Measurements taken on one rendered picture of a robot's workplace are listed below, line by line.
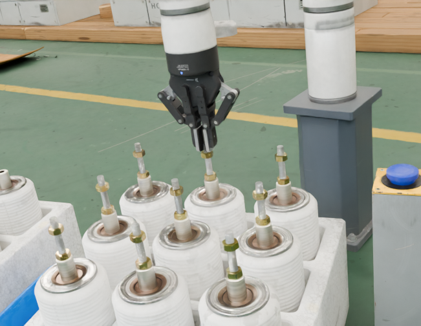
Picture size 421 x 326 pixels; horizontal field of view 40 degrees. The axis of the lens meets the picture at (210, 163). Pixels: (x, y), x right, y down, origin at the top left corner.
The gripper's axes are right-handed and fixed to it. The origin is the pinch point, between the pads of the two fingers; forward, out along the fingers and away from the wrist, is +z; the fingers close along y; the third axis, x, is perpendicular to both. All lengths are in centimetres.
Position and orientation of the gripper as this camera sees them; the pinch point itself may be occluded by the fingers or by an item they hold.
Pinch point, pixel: (204, 138)
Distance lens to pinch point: 87.7
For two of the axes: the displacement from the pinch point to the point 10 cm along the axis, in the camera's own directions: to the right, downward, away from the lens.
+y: 9.0, 0.7, -4.4
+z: 1.3, 9.0, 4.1
